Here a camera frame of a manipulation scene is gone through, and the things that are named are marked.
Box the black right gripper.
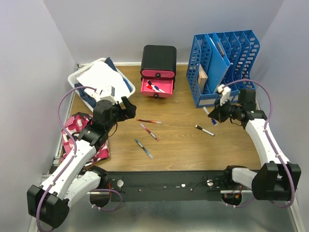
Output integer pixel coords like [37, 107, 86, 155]
[208, 96, 242, 123]

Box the blue capped whiteboard marker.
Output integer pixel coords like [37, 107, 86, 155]
[155, 86, 165, 93]

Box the orange cover paperback book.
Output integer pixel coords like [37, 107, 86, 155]
[197, 65, 208, 94]

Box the pink drawer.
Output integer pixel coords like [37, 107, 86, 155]
[140, 78, 174, 99]

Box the blue file folder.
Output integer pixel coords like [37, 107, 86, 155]
[206, 33, 230, 94]

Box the red capped whiteboard marker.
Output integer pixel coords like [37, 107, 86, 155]
[146, 84, 157, 92]

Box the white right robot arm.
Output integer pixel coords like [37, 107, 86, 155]
[208, 85, 301, 207]

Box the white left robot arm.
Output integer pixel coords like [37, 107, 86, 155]
[27, 97, 137, 231]

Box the pink gel pen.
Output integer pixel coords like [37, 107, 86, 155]
[140, 123, 159, 141]

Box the orange red gel pen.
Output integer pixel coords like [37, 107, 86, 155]
[136, 118, 162, 124]

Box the black capped whiteboard marker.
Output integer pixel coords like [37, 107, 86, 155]
[195, 125, 215, 136]

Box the blue gel pen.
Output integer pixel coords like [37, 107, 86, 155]
[135, 139, 153, 159]

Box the navy blue cloth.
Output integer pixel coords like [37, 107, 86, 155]
[74, 57, 134, 109]

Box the black pink drawer cabinet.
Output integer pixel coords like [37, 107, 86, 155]
[140, 45, 177, 79]

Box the blue magazine file rack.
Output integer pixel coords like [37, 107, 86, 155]
[186, 30, 260, 108]

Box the pink camouflage cloth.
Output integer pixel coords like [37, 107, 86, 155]
[61, 112, 110, 168]

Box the white plastic basket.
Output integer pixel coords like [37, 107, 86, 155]
[67, 57, 136, 109]

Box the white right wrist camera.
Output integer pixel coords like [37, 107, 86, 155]
[217, 84, 231, 106]

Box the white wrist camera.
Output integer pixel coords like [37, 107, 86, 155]
[217, 84, 231, 106]
[94, 86, 116, 103]

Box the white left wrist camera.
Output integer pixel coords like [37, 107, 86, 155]
[94, 86, 116, 103]

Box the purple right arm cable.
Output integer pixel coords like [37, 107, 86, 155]
[218, 79, 296, 209]

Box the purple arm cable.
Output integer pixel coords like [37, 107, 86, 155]
[36, 86, 124, 232]
[218, 79, 296, 209]

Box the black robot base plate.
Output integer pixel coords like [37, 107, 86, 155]
[99, 171, 253, 202]

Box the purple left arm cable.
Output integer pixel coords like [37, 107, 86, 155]
[36, 86, 124, 232]

